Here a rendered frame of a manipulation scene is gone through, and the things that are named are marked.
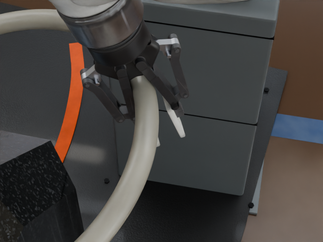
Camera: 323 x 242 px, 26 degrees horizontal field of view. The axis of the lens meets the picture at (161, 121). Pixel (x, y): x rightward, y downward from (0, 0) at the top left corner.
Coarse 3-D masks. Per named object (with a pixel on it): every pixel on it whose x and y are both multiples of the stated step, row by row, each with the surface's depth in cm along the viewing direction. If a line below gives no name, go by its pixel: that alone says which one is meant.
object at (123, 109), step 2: (122, 106) 94; (124, 106) 94; (118, 108) 94; (120, 108) 94; (122, 108) 94; (124, 108) 94; (126, 108) 94; (120, 110) 94; (122, 110) 94; (124, 110) 94; (126, 110) 94; (122, 112) 93; (124, 112) 93; (126, 112) 93; (124, 114) 93; (126, 114) 93; (128, 114) 94; (124, 116) 94; (126, 116) 94; (128, 116) 94; (126, 118) 94; (128, 118) 94; (134, 122) 95; (134, 124) 95
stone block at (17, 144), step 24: (0, 144) 145; (24, 144) 149; (48, 144) 154; (0, 168) 130; (24, 168) 138; (48, 168) 148; (0, 192) 126; (24, 192) 133; (48, 192) 142; (72, 192) 152; (0, 216) 123; (24, 216) 128; (48, 216) 139; (72, 216) 157; (0, 240) 122; (24, 240) 128; (48, 240) 143; (72, 240) 162
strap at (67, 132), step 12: (72, 48) 251; (72, 60) 248; (72, 72) 245; (72, 84) 242; (72, 96) 239; (72, 108) 236; (72, 120) 233; (60, 132) 230; (72, 132) 230; (60, 144) 228; (60, 156) 225
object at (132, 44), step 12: (144, 24) 82; (132, 36) 80; (144, 36) 82; (108, 48) 80; (120, 48) 80; (132, 48) 81; (144, 48) 82; (156, 48) 85; (96, 60) 83; (108, 60) 81; (120, 60) 81; (132, 60) 82; (108, 72) 86; (132, 72) 87
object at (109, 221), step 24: (0, 24) 105; (24, 24) 104; (48, 24) 103; (144, 96) 88; (144, 120) 86; (144, 144) 84; (144, 168) 83; (120, 192) 81; (120, 216) 80; (96, 240) 79
